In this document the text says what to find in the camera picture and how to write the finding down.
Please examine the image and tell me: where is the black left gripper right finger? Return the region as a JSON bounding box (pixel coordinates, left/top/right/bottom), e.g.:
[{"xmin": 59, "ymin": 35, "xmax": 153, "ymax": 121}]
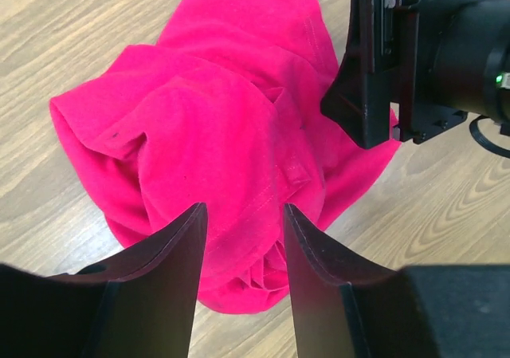
[{"xmin": 284, "ymin": 204, "xmax": 509, "ymax": 357}]

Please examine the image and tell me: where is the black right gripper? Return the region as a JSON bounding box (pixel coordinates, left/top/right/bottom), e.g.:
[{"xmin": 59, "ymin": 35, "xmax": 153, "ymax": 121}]
[{"xmin": 320, "ymin": 0, "xmax": 509, "ymax": 149}]

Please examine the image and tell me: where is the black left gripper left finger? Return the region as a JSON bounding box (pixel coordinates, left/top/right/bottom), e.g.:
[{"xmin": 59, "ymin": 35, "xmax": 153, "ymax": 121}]
[{"xmin": 1, "ymin": 203, "xmax": 208, "ymax": 357}]

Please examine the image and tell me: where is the magenta t shirt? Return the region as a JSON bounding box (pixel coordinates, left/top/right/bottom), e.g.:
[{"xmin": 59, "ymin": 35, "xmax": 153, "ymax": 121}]
[{"xmin": 49, "ymin": 0, "xmax": 398, "ymax": 314}]

